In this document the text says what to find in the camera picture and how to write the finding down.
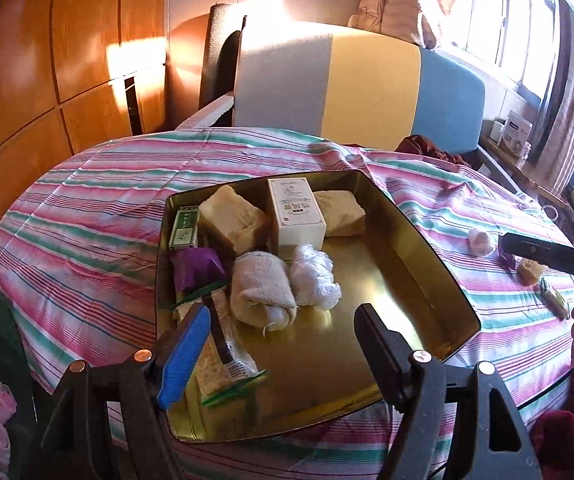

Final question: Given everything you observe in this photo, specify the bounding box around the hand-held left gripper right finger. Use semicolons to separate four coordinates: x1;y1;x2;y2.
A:
354;302;542;480

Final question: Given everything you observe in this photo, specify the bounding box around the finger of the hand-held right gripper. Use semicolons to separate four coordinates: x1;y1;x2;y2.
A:
498;232;568;273

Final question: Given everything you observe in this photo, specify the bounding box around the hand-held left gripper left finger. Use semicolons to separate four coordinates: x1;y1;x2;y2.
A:
37;302;213;480

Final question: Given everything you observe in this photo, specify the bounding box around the gold tin box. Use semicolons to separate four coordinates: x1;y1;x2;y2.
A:
156;170;482;443

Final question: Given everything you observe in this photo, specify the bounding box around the cracker packet with green ends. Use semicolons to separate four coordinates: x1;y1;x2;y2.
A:
169;287;270;406

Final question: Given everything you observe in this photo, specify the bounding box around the purple packet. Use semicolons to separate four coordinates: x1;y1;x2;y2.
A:
169;247;228;296

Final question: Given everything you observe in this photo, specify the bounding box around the white plastic bag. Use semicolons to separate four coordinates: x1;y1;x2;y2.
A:
289;243;343;311

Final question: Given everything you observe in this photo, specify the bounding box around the beige cloth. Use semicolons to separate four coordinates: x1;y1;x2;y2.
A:
230;251;299;333

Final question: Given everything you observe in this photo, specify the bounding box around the small green box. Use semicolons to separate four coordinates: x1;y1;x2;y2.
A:
168;206;201;252

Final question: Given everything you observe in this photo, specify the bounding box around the yellow sponge block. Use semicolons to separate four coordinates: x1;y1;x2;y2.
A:
198;185;270;256
313;190;367;237

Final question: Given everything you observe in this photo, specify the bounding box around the white cardboard box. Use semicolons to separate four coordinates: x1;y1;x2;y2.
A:
267;176;328;261

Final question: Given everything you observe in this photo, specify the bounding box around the green yellow snack packet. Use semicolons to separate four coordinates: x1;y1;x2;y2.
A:
539;277;570;320

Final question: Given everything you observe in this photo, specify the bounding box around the small white crumpled ball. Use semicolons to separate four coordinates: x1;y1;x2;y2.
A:
468;228;496;258

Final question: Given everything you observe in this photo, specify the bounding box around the wooden desk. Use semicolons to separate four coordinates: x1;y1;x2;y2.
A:
479;135;570;208

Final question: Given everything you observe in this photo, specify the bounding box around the white blue printed box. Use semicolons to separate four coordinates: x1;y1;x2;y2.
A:
497;110;534;155

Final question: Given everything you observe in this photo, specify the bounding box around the patterned curtain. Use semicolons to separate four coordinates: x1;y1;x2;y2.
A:
532;10;574;196

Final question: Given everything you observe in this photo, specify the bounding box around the dark red cloth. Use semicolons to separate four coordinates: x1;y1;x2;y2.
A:
396;134;470;167

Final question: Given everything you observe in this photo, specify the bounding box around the striped blanket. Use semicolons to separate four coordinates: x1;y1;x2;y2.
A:
0;127;574;480

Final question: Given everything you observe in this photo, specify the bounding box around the dark green bin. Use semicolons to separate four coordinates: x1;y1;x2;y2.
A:
0;292;40;480

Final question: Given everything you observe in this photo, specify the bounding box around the window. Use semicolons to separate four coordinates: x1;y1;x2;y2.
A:
439;0;570;106

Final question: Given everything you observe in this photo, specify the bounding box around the multicolour chair back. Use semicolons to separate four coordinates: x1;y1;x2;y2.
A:
232;20;486;153

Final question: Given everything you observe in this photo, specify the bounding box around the black chair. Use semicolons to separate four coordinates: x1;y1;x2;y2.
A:
198;4;248;127

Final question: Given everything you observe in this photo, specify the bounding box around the wooden wardrobe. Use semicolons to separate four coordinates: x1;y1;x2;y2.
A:
0;0;170;281

